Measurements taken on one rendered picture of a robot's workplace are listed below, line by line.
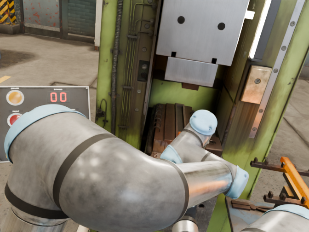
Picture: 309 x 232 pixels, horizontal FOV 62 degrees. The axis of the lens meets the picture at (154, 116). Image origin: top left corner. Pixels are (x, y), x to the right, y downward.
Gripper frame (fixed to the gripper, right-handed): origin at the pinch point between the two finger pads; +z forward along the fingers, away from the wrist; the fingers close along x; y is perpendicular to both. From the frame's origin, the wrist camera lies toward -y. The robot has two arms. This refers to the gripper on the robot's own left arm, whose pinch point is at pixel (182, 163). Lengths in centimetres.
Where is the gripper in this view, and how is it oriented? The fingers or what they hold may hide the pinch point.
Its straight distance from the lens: 104.1
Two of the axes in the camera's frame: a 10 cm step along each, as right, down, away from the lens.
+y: -1.3, 8.2, -5.6
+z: -0.9, 5.5, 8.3
